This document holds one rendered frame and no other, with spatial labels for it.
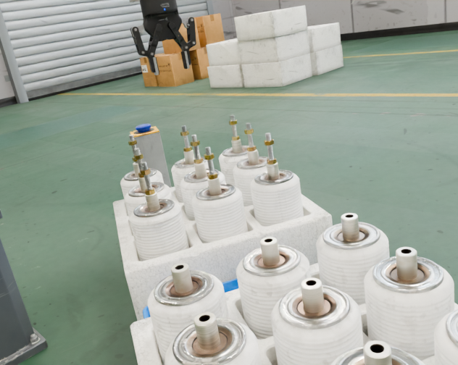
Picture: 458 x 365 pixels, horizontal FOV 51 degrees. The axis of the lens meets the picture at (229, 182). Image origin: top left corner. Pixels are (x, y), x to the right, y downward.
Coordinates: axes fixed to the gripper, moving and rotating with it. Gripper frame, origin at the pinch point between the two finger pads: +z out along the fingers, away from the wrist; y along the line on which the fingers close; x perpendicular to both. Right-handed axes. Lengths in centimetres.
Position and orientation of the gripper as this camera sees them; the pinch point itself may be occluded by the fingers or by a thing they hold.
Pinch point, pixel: (170, 65)
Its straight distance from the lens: 107.8
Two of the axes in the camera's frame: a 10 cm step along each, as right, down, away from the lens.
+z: 1.6, 9.3, 3.3
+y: 9.1, -2.7, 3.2
